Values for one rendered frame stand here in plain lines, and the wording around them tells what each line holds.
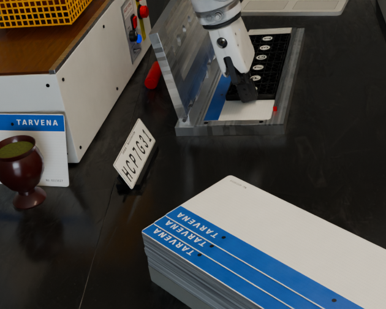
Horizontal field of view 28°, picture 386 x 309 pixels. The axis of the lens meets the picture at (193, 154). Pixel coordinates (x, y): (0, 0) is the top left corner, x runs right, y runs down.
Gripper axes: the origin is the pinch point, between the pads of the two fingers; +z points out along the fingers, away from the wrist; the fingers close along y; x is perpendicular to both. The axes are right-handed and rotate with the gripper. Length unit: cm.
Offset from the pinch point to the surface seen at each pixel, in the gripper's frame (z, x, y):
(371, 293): 1, -25, -61
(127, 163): -2.9, 16.9, -24.8
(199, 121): 0.7, 8.6, -7.5
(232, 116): 2.2, 2.7, -5.5
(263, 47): 1.4, 0.3, 23.0
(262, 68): 1.6, -0.8, 12.6
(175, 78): -9.2, 9.7, -7.8
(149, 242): -4, 5, -51
